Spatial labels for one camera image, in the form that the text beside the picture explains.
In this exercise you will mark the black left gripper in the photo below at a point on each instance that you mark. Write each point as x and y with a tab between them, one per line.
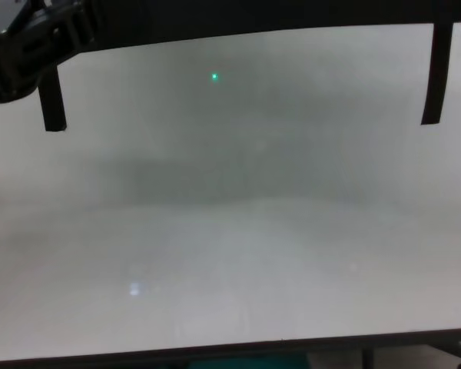
4	65

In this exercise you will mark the black robot print poster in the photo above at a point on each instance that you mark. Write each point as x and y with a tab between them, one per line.
253	15

